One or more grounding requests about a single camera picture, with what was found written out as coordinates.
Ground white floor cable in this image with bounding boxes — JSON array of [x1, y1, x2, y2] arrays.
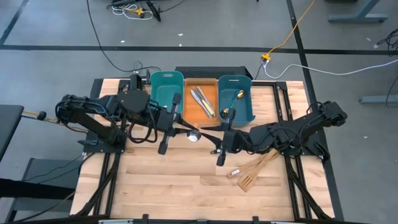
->
[[263, 58, 398, 79]]

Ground black mesh-top box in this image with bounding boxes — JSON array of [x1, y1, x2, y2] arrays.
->
[[175, 65, 253, 80]]

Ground orange wooden tray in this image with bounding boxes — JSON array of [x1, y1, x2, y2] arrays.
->
[[183, 77, 220, 128]]

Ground teal green plastic bin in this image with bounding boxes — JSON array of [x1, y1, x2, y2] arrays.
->
[[149, 70, 185, 114]]

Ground grey straight desk foot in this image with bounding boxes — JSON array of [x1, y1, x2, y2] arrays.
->
[[359, 95, 398, 105]]

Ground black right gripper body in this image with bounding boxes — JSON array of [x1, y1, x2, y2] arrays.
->
[[216, 108, 248, 167]]

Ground black side table top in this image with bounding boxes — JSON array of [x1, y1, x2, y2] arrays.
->
[[0, 105, 25, 161]]

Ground wooden slotted spatula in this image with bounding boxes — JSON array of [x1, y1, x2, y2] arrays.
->
[[236, 148, 283, 193]]

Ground knife with yellow handle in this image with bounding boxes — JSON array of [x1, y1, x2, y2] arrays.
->
[[196, 86, 216, 118]]

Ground gold spoon blue handle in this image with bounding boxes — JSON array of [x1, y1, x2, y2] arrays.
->
[[221, 93, 240, 116]]

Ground black cable bundle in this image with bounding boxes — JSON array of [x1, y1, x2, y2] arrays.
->
[[377, 28, 398, 52]]

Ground blue-grey plastic bin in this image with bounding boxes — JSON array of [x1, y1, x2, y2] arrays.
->
[[217, 75, 257, 128]]

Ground long black floor cable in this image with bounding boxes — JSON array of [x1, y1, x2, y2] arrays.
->
[[86, 0, 162, 73]]

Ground silver spoon orange handle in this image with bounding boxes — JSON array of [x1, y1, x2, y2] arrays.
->
[[186, 129, 201, 142]]

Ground black bar on floor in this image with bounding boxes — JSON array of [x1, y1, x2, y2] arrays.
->
[[146, 0, 162, 22]]

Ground black aluminium table frame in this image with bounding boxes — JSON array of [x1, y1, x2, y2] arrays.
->
[[70, 77, 345, 224]]

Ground white and yellow cable bundle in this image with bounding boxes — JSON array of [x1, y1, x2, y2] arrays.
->
[[111, 3, 155, 21]]

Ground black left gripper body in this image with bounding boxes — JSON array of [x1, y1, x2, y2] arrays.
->
[[156, 93, 182, 156]]

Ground yellow cord with black knob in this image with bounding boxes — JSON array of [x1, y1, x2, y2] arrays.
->
[[21, 109, 90, 134]]

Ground grey stand base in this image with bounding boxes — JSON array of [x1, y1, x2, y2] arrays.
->
[[6, 157, 83, 224]]

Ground wooden spoon with label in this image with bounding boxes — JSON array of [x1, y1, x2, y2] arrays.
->
[[226, 149, 280, 179]]

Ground yellow extension cable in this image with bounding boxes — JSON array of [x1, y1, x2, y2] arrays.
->
[[261, 0, 317, 62]]

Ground grey T-shaped desk foot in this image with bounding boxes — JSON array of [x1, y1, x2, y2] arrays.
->
[[328, 0, 389, 23]]

